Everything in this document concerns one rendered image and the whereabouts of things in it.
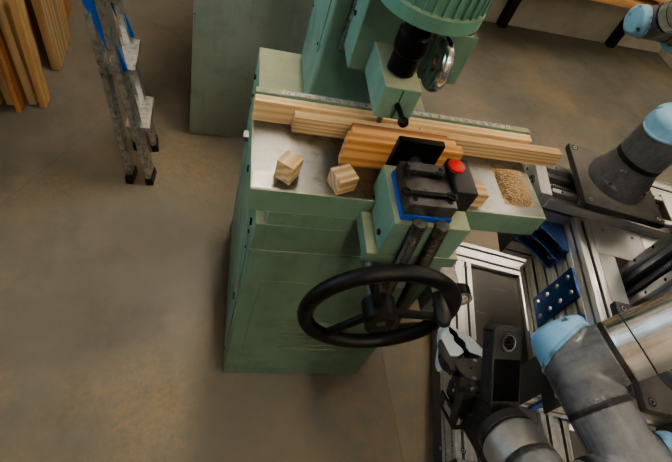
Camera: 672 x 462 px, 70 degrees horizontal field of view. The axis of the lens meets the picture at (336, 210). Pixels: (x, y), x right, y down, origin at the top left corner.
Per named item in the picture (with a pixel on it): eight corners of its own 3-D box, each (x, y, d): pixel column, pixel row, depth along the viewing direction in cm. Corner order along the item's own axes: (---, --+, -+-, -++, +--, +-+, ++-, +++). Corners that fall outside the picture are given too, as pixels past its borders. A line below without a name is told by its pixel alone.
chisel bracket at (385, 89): (370, 123, 89) (385, 86, 82) (361, 75, 97) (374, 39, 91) (407, 128, 91) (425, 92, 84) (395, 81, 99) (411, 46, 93)
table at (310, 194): (242, 253, 82) (246, 233, 77) (247, 129, 100) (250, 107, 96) (547, 274, 97) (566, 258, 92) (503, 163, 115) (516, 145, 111)
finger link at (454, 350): (418, 350, 80) (441, 389, 72) (427, 320, 78) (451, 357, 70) (435, 350, 81) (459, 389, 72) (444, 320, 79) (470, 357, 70)
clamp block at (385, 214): (375, 253, 85) (392, 223, 78) (366, 194, 93) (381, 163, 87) (451, 259, 89) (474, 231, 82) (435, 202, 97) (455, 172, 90)
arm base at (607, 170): (632, 169, 132) (660, 143, 125) (649, 210, 123) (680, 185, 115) (583, 154, 131) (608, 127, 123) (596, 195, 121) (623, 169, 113)
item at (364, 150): (338, 164, 92) (348, 138, 87) (337, 157, 93) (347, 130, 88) (448, 178, 98) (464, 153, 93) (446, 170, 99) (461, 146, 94)
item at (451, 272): (420, 312, 119) (433, 297, 113) (411, 269, 127) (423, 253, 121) (450, 314, 121) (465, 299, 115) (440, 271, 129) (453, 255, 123)
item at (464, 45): (417, 78, 106) (440, 30, 97) (411, 59, 111) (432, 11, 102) (456, 85, 109) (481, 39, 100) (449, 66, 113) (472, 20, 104)
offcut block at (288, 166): (289, 185, 86) (293, 169, 82) (273, 176, 86) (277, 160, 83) (299, 174, 88) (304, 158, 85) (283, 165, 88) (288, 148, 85)
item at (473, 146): (291, 132, 94) (295, 116, 91) (291, 125, 96) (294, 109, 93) (552, 167, 109) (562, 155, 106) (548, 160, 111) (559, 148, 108)
